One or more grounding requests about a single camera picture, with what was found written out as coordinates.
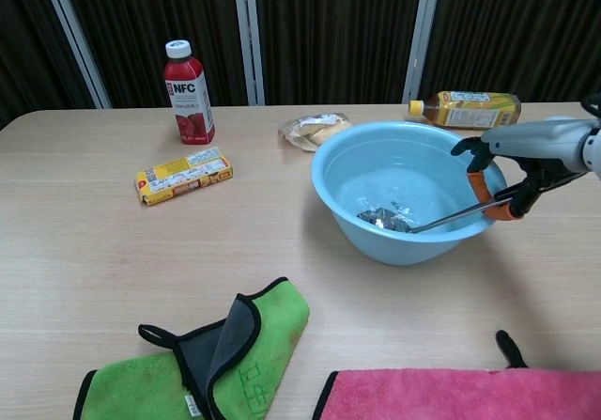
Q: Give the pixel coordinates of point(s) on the yellow tea bottle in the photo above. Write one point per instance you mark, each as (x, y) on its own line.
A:
(469, 110)

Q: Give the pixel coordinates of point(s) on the light blue bowl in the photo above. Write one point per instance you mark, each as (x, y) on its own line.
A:
(399, 246)

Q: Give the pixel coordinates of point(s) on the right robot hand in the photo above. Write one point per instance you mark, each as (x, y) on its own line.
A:
(535, 143)

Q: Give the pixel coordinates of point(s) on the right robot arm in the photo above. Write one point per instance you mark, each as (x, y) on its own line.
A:
(595, 152)

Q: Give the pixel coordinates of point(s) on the green grey microfibre cloth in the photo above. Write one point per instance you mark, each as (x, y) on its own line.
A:
(136, 387)

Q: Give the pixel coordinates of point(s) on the silver partition post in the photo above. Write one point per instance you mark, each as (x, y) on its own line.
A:
(77, 39)
(249, 39)
(422, 39)

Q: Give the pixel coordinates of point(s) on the metal ladle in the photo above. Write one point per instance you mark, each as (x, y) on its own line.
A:
(382, 218)

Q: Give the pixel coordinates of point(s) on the clear snack bag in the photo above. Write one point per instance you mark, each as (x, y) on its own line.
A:
(312, 131)

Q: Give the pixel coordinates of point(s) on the pink microfibre cloth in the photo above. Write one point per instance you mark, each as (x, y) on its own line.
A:
(446, 394)

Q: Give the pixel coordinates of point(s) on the yellow cardboard box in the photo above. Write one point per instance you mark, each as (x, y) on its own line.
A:
(185, 175)

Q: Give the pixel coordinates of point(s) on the red NFC juice bottle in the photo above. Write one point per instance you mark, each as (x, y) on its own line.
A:
(190, 100)

